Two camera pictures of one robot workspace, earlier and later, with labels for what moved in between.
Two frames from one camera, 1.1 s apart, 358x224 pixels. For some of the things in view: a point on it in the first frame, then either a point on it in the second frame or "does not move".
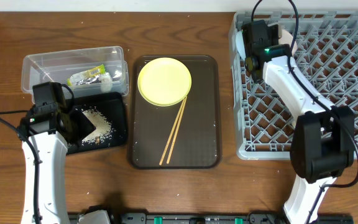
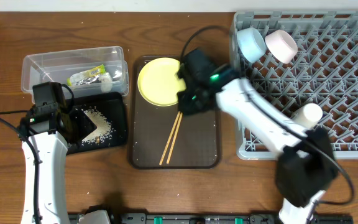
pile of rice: x=103 y=127 does not move
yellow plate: x=165 y=82 does not move
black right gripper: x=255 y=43 to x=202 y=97
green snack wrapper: x=86 y=77 does not move
